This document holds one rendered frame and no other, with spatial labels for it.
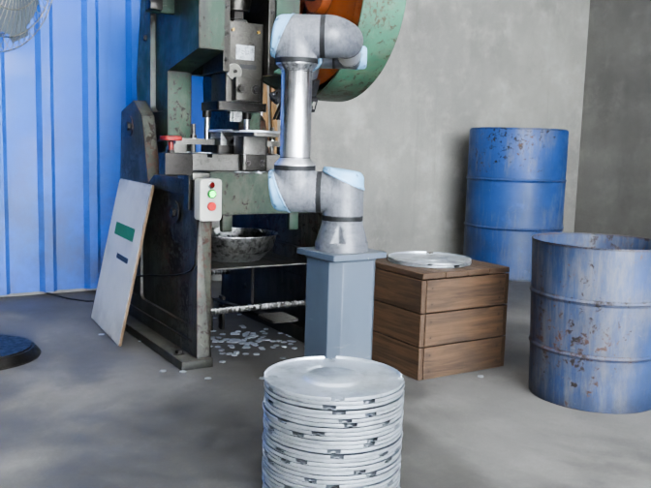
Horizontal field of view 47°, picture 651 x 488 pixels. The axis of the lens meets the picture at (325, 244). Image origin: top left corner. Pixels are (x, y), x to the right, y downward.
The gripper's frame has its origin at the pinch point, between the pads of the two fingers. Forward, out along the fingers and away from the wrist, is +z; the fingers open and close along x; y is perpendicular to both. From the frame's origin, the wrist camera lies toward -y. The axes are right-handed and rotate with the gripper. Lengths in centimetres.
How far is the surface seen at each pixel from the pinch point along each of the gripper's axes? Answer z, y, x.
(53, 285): 124, -47, 89
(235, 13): -29.2, -10.6, 35.1
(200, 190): 13.6, -38.4, -18.9
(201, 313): 53, -35, -32
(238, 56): -17.1, -12.1, 23.3
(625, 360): 12, 48, -124
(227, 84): -7.9, -16.5, 19.3
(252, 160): 11.8, -11.2, -0.6
